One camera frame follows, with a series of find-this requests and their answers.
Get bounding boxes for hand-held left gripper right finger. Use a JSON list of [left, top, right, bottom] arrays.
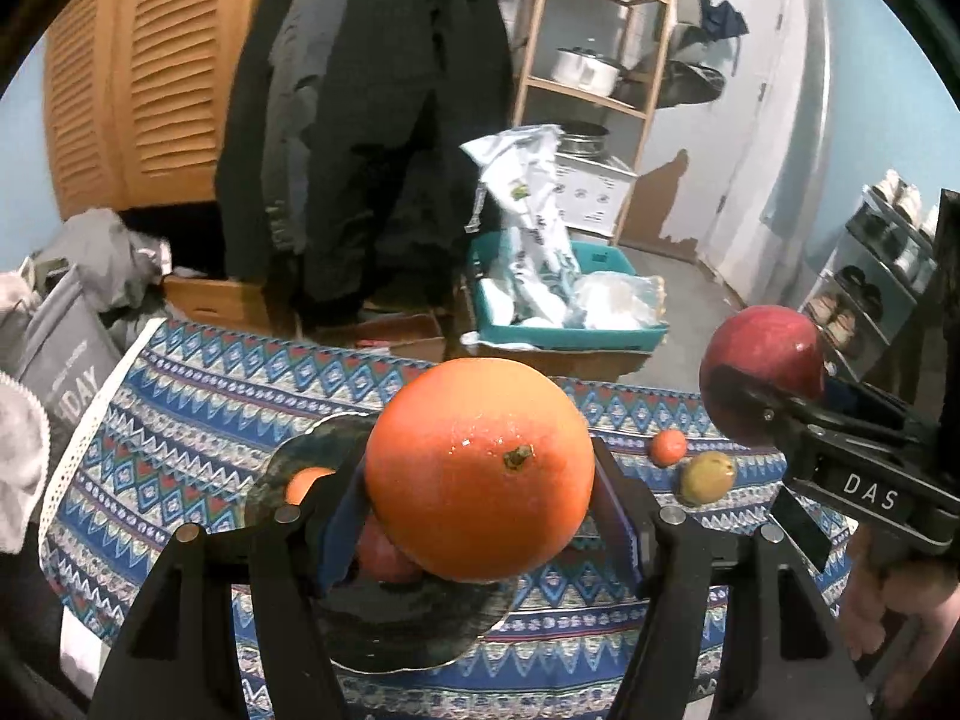
[[589, 439, 861, 720]]

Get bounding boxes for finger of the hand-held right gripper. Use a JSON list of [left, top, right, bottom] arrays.
[[720, 379, 816, 460]]

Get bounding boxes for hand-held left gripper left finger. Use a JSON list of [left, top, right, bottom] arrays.
[[97, 442, 374, 720]]

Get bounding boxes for large red apple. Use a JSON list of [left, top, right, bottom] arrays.
[[699, 305, 826, 447]]

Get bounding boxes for green yellow mango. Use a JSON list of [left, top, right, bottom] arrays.
[[679, 452, 736, 507]]

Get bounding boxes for dark green glass plate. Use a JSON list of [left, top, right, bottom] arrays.
[[244, 412, 518, 674]]

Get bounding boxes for large orange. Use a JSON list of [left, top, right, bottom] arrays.
[[365, 358, 596, 584]]

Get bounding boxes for person's right hand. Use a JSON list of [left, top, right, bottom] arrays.
[[835, 520, 960, 680]]

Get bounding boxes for small red fruit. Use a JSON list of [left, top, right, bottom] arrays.
[[356, 512, 426, 586]]

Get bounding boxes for small orange tangerine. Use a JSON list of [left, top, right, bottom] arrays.
[[648, 429, 689, 468], [285, 467, 338, 509]]

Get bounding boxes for shoe rack with shoes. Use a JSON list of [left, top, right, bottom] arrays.
[[797, 167, 947, 385]]

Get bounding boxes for teal plastic basket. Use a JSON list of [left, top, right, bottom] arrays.
[[463, 231, 670, 355]]

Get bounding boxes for blue patterned tablecloth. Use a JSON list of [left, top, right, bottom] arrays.
[[37, 315, 856, 720]]

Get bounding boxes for clear plastic bag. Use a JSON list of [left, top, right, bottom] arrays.
[[572, 270, 667, 331]]

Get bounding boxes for flat brown cardboard box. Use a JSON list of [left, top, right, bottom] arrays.
[[313, 310, 449, 362]]

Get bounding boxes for white printed box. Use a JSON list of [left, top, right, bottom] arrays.
[[553, 152, 640, 231]]

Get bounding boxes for grey leaning panel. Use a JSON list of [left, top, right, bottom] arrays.
[[760, 0, 835, 242]]

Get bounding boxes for grey printed tote bag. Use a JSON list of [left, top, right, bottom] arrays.
[[13, 262, 125, 425]]

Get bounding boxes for white printed plastic bag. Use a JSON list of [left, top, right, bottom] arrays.
[[460, 124, 584, 325]]

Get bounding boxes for white knitted cloth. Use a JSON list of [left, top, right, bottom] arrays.
[[0, 373, 51, 554]]

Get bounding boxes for round metal tin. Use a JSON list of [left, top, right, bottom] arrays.
[[559, 122, 610, 160]]

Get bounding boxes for wooden shelf rack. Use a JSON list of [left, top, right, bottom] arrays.
[[508, 0, 685, 242]]

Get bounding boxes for grey clothing pile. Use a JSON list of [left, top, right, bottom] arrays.
[[51, 208, 175, 332]]

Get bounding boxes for dark hanging clothes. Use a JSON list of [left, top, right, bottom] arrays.
[[670, 0, 752, 104]]

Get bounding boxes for metal cooking pot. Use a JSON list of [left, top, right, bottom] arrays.
[[552, 46, 629, 96]]

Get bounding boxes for black hanging coat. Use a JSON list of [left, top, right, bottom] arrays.
[[214, 0, 518, 325]]

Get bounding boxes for grey hanging jacket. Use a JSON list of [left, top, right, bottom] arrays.
[[259, 0, 335, 245]]

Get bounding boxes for wooden louvered cabinet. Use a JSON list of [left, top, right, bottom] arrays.
[[43, 0, 293, 220]]

